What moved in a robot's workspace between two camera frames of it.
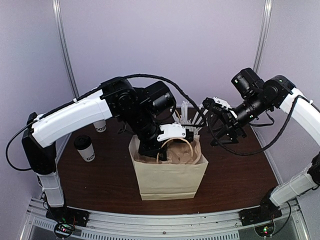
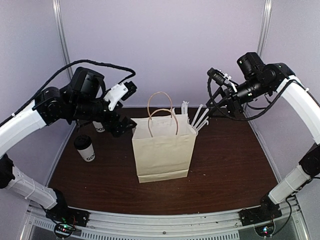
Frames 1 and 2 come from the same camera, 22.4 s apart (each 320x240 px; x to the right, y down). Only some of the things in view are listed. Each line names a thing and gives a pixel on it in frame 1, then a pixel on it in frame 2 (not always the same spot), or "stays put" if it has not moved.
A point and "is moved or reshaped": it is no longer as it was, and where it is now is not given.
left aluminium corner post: [62, 42] stays put
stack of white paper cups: [100, 126] stays put
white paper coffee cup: [88, 154] stays put
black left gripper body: [140, 125] to [86, 110]
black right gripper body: [257, 106] to [236, 102]
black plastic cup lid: [82, 142] stays put
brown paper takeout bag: [158, 181] is moved or reshaped
